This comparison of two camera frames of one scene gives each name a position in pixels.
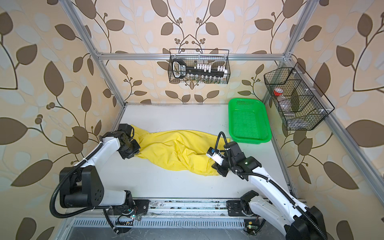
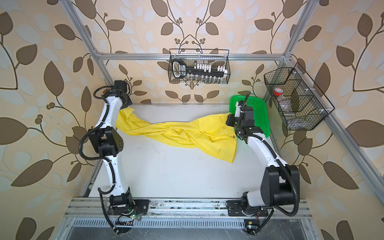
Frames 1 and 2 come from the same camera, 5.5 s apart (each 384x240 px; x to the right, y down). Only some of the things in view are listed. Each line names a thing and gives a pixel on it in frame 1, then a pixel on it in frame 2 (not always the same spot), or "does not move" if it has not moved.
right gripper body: x=228 y=164 to x=234 y=121
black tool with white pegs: x=180 y=69 does not move
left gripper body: x=132 y=148 to x=127 y=101
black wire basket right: x=299 y=103 does not move
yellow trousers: x=189 y=150 to x=211 y=132
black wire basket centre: x=199 y=66 does not move
